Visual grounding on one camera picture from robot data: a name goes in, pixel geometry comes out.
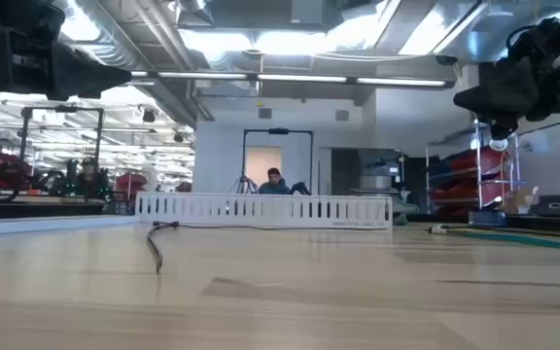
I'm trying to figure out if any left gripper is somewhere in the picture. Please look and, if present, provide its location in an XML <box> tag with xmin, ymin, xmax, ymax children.
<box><xmin>0</xmin><ymin>26</ymin><xmax>133</xmax><ymax>101</ymax></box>

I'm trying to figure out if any green cable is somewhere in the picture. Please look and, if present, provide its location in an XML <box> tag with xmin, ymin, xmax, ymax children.
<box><xmin>447</xmin><ymin>229</ymin><xmax>560</xmax><ymax>255</ymax></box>

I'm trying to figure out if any white slotted cable raceway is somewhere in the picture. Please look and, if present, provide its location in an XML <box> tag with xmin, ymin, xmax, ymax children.
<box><xmin>135</xmin><ymin>191</ymin><xmax>394</xmax><ymax>230</ymax></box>

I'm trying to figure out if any metal shelf rack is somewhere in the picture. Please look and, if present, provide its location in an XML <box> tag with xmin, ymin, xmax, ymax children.
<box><xmin>424</xmin><ymin>116</ymin><xmax>527</xmax><ymax>218</ymax></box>

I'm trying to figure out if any cardboard box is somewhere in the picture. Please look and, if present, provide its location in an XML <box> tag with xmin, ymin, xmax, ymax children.
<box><xmin>502</xmin><ymin>186</ymin><xmax>540</xmax><ymax>215</ymax></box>

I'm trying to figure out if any person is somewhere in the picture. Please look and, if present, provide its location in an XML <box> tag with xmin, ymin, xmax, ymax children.
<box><xmin>75</xmin><ymin>156</ymin><xmax>112</xmax><ymax>201</ymax></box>
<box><xmin>259</xmin><ymin>167</ymin><xmax>292</xmax><ymax>195</ymax></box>

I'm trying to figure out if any grey machine with display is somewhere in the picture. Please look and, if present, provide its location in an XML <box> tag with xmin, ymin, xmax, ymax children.
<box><xmin>357</xmin><ymin>148</ymin><xmax>406</xmax><ymax>195</ymax></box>

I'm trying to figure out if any long ceiling light bar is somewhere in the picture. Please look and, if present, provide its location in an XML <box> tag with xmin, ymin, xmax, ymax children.
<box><xmin>128</xmin><ymin>69</ymin><xmax>457</xmax><ymax>90</ymax></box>

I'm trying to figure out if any black camera gantry frame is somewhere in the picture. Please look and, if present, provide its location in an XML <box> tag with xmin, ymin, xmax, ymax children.
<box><xmin>241</xmin><ymin>127</ymin><xmax>315</xmax><ymax>195</ymax></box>
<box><xmin>18</xmin><ymin>104</ymin><xmax>106</xmax><ymax>200</ymax></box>

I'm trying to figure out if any silver ceiling duct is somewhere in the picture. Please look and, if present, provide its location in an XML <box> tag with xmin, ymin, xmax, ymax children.
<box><xmin>49</xmin><ymin>0</ymin><xmax>201</xmax><ymax>128</ymax></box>

